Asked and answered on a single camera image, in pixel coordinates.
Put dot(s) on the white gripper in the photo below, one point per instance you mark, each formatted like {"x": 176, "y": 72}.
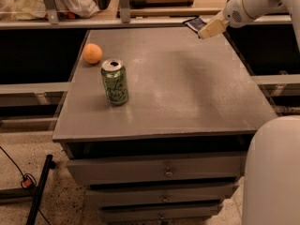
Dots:
{"x": 234, "y": 14}

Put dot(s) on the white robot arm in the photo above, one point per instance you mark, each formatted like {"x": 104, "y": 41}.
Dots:
{"x": 271, "y": 193}

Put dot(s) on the green soda can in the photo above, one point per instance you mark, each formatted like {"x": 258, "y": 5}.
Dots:
{"x": 114, "y": 77}

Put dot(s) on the orange fruit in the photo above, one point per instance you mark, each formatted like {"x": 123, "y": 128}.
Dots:
{"x": 92, "y": 53}

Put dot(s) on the grey drawer cabinet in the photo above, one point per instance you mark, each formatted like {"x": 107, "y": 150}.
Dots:
{"x": 186, "y": 96}

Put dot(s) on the white cloth on shelf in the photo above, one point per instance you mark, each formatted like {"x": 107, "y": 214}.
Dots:
{"x": 26, "y": 10}

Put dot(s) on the bottom grey drawer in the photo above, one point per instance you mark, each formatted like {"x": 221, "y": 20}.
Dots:
{"x": 196, "y": 210}

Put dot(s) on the middle grey drawer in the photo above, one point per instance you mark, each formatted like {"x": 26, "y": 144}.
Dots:
{"x": 110, "y": 197}

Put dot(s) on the black stand leg left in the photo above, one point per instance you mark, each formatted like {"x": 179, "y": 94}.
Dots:
{"x": 49, "y": 164}

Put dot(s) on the grey metal railing frame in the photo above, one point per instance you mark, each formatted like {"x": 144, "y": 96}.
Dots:
{"x": 141, "y": 17}

